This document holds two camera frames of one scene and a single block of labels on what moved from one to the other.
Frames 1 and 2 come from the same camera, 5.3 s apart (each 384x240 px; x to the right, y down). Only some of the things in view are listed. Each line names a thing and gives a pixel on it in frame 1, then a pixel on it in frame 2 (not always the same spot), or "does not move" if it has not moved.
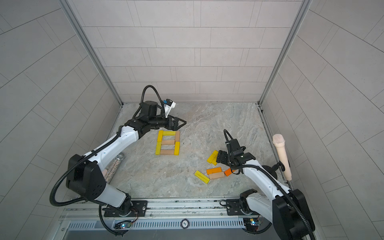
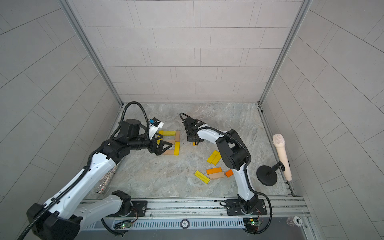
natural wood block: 177,136 does not move
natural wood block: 168,142 does not move
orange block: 214,170 does not move
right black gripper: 221,158 -> 189,138
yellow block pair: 211,157 does not move
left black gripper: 174,123 -> 159,149
